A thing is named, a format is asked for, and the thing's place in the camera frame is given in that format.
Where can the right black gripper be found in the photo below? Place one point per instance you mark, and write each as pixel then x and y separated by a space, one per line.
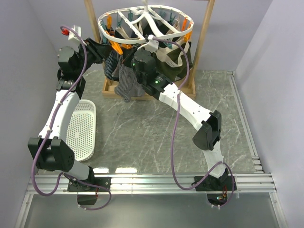
pixel 128 55

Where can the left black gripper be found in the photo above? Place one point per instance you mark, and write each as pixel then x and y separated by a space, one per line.
pixel 99 51

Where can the white round clip hanger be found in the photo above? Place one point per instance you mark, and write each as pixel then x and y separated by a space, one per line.
pixel 131 25

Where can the grey striped boxer underwear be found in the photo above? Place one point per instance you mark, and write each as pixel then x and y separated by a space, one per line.
pixel 128 86

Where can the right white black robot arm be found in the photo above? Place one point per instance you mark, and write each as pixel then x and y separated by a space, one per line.
pixel 205 122

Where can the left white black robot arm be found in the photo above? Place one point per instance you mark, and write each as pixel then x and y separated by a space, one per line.
pixel 49 150

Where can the navy striped hanging underwear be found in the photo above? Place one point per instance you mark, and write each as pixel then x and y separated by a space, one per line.
pixel 113 69

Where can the olive green hanging underwear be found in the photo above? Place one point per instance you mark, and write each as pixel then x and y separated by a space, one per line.
pixel 170 62

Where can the white perforated plastic basket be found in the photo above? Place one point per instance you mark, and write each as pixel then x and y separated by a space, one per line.
pixel 82 130

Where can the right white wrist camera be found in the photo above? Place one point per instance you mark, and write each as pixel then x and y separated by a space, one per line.
pixel 151 45

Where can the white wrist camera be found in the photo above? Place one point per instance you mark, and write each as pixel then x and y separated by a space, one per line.
pixel 151 45
pixel 72 34

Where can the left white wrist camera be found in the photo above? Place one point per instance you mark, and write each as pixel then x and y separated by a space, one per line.
pixel 72 34

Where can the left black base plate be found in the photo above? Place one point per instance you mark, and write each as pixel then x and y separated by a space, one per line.
pixel 99 184

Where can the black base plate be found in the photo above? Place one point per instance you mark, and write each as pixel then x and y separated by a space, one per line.
pixel 214 184
pixel 99 184

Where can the aluminium mounting rail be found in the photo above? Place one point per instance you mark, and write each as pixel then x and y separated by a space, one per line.
pixel 155 201

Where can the black box under rail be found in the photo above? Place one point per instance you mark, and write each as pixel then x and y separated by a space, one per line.
pixel 86 200

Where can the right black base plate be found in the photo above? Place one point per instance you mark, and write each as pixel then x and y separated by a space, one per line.
pixel 214 184

